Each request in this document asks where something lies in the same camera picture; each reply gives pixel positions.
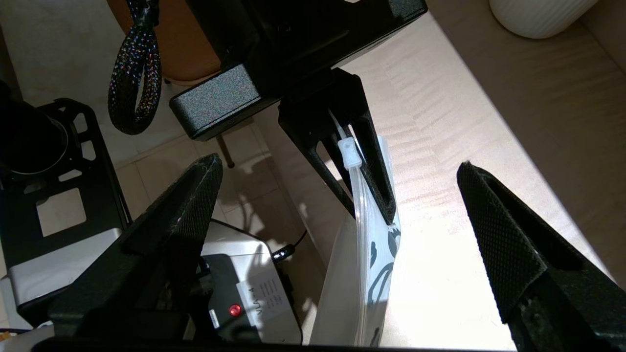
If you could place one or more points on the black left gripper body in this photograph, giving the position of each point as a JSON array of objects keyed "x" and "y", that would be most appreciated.
[{"x": 293, "y": 39}]

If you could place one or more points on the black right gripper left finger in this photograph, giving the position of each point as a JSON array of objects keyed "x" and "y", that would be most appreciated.
[{"x": 137, "y": 274}]

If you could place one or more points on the light wood shelf table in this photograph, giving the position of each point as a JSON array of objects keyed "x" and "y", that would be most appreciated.
[{"x": 464, "y": 98}]

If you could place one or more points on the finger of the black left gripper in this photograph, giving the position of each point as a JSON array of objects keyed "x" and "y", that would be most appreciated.
[
  {"x": 352, "y": 88},
  {"x": 303, "y": 122}
]

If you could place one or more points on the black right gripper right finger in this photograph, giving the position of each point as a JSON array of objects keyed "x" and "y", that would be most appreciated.
[{"x": 562, "y": 293}]

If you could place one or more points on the white ribbed mug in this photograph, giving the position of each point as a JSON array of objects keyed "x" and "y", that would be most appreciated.
[{"x": 538, "y": 17}]

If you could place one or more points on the white pouch blue floral print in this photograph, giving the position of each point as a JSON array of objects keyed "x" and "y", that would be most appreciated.
[{"x": 342, "y": 293}]

